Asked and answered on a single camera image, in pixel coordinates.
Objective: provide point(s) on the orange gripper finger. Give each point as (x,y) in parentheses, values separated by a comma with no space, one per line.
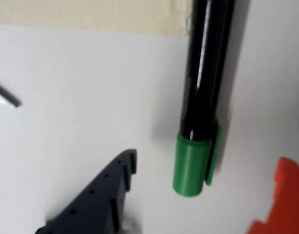
(290,200)

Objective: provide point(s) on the green marker with black barrel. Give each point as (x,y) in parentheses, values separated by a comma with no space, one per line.
(188,170)

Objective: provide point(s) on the long beige masking tape strip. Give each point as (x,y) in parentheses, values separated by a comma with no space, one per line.
(90,14)

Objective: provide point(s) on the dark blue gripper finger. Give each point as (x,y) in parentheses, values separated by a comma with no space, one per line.
(95,202)

